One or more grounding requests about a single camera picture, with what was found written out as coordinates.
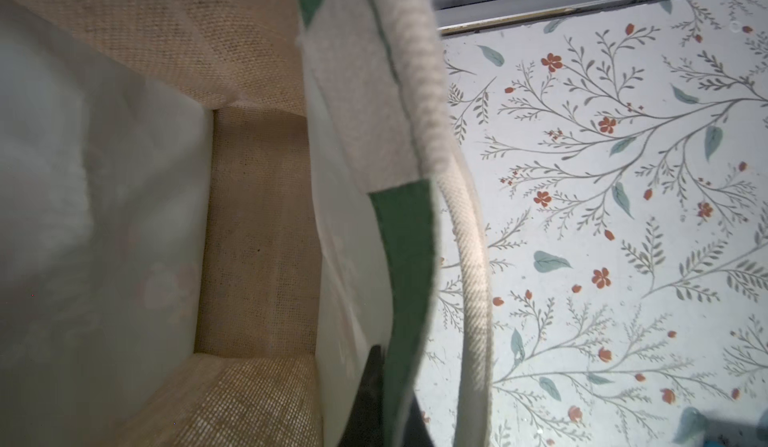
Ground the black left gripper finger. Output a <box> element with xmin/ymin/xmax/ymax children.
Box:
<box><xmin>338</xmin><ymin>345</ymin><xmax>434</xmax><ymax>447</ymax></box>

